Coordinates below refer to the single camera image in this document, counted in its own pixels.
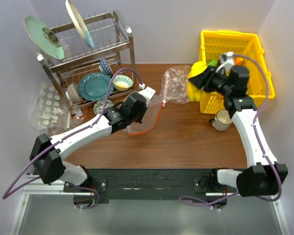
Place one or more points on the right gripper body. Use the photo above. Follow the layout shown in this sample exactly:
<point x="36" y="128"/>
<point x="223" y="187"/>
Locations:
<point x="216" y="83"/>

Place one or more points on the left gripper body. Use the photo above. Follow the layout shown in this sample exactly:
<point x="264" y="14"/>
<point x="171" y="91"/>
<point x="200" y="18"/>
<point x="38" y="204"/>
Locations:
<point x="138" y="117"/>

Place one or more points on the yellow toy banana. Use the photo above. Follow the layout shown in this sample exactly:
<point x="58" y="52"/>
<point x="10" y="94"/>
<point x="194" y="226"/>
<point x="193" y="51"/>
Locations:
<point x="194" y="94"/>

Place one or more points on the clear zip top bag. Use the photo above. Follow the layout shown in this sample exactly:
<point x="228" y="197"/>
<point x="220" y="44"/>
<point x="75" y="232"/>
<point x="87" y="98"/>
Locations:
<point x="150" y="118"/>

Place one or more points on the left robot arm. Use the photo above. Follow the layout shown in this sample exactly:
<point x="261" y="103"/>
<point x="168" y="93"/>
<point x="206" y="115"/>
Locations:
<point x="48" y="154"/>

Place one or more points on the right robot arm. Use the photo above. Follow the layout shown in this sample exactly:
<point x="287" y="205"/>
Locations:
<point x="264" y="176"/>

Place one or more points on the crumpled pink printed bag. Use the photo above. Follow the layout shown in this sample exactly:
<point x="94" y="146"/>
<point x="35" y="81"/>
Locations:
<point x="174" y="85"/>

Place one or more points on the polka dot plastic bag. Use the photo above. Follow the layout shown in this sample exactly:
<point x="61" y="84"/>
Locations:
<point x="50" y="115"/>

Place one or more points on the green toy vegetable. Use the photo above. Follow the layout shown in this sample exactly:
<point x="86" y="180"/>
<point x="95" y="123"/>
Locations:
<point x="213" y="63"/>

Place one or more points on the yellow inside patterned bowl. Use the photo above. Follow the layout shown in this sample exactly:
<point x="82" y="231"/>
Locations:
<point x="122" y="83"/>

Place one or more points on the yellow plastic basket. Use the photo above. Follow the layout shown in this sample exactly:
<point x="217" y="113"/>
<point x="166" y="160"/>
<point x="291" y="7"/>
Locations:
<point x="215" y="43"/>

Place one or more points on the white enamel mug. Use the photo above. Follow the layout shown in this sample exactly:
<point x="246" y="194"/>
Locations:
<point x="221" y="121"/>

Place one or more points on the teal scalloped plate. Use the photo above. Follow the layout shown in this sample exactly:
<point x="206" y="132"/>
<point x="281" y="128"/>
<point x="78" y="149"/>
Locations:
<point x="95" y="86"/>

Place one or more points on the metal dish rack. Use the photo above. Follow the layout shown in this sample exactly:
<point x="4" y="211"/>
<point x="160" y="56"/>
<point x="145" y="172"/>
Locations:
<point x="111" y="34"/>

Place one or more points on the blue zigzag bowl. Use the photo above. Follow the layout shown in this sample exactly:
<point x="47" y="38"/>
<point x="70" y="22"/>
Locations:
<point x="105" y="67"/>

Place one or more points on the grey patterned bowl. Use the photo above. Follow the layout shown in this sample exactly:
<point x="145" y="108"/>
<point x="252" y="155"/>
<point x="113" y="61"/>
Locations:
<point x="72" y="93"/>

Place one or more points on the beige and blue plate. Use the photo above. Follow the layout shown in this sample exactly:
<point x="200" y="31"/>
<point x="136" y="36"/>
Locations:
<point x="79" y="23"/>

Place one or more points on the mint green flower plate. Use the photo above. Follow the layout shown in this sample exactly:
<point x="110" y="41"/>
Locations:
<point x="44" y="38"/>

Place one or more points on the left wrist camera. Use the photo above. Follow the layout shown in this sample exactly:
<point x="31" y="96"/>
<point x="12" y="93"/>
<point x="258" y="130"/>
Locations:
<point x="148" y="94"/>

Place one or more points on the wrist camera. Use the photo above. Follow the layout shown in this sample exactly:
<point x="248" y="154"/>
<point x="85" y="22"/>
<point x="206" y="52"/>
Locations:
<point x="148" y="94"/>
<point x="227" y="61"/>

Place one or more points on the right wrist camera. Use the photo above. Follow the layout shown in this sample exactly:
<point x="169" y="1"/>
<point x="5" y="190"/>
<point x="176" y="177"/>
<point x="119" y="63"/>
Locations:
<point x="227" y="61"/>

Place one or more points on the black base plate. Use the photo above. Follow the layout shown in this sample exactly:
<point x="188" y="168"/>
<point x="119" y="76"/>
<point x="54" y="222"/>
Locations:
<point x="156" y="184"/>

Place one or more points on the aluminium frame rail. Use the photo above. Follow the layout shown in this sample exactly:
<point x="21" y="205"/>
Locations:
<point x="50" y="210"/>

